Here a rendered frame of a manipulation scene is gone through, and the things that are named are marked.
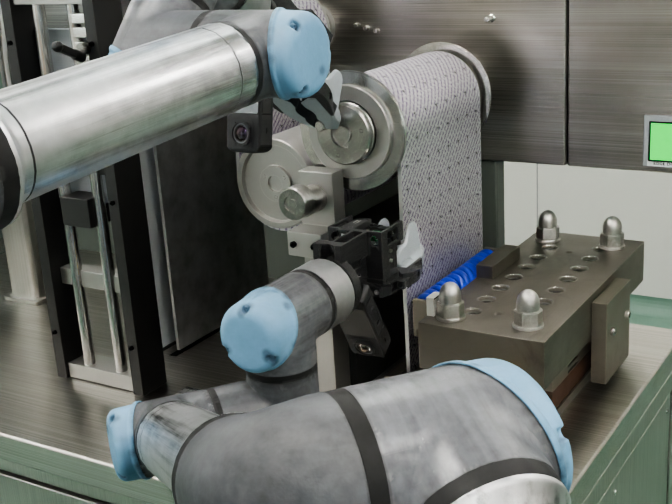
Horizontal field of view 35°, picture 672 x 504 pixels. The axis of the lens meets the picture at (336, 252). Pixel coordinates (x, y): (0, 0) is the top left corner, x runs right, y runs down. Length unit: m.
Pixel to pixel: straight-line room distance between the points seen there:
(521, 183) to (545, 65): 2.65
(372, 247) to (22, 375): 0.62
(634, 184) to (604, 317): 2.67
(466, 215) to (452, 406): 0.78
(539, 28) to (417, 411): 0.90
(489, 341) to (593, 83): 0.44
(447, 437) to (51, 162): 0.31
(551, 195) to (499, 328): 2.89
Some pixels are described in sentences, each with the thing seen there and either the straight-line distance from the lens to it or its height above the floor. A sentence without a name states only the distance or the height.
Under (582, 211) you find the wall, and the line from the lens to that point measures 4.10.
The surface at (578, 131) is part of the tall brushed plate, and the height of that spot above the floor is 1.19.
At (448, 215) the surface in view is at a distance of 1.41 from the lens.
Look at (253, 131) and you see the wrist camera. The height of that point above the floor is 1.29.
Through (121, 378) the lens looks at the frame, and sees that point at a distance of 1.48.
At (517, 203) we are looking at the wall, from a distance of 4.19.
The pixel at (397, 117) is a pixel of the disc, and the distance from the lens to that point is 1.25.
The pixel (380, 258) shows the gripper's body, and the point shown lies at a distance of 1.18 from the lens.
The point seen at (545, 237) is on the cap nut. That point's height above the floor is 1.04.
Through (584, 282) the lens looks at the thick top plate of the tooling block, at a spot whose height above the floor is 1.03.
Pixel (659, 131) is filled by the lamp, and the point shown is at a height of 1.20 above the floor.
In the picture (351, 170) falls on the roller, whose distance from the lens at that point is 1.29.
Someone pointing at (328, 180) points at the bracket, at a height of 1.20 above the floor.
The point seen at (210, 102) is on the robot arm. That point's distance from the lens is 0.83.
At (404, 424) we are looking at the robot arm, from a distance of 0.69.
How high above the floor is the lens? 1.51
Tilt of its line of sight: 18 degrees down
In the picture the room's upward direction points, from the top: 4 degrees counter-clockwise
